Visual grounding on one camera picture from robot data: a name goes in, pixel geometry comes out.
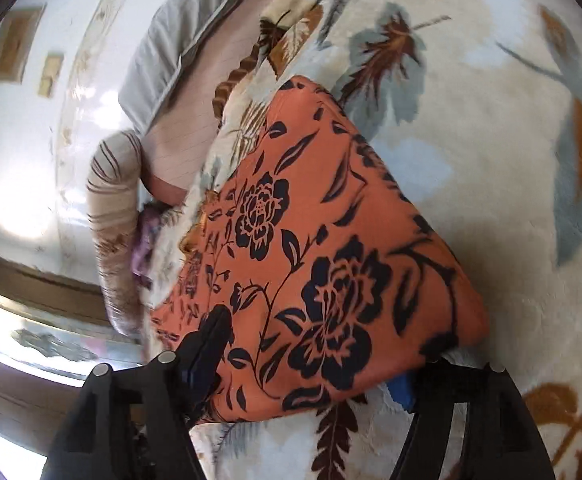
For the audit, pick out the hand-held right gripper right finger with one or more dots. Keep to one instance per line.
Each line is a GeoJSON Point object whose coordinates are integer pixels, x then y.
{"type": "Point", "coordinates": [402, 391]}

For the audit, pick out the purple cloth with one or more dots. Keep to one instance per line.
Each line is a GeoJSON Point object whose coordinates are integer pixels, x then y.
{"type": "Point", "coordinates": [146, 240]}

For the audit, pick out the striped floral bolster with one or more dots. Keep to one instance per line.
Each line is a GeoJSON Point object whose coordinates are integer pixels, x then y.
{"type": "Point", "coordinates": [113, 210]}

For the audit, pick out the pink bed sheet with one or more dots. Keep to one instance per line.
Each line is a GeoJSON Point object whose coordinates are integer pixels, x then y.
{"type": "Point", "coordinates": [206, 90]}

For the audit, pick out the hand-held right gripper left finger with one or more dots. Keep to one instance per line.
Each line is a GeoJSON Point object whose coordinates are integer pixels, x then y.
{"type": "Point", "coordinates": [198, 385]}

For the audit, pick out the orange black floral blouse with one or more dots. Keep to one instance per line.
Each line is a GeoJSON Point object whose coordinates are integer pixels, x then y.
{"type": "Point", "coordinates": [331, 240]}

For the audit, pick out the cream leaf print blanket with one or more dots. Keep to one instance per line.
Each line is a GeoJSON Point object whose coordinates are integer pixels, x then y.
{"type": "Point", "coordinates": [471, 185]}

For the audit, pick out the grey pillow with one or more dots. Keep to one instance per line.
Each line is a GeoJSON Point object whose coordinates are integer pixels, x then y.
{"type": "Point", "coordinates": [171, 50]}

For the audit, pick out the wooden door with patterned glass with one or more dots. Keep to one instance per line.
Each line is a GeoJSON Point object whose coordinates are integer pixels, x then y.
{"type": "Point", "coordinates": [31, 340]}

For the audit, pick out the beige wall switch plate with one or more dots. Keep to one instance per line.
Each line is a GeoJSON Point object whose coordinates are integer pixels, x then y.
{"type": "Point", "coordinates": [51, 75]}
{"type": "Point", "coordinates": [16, 42]}

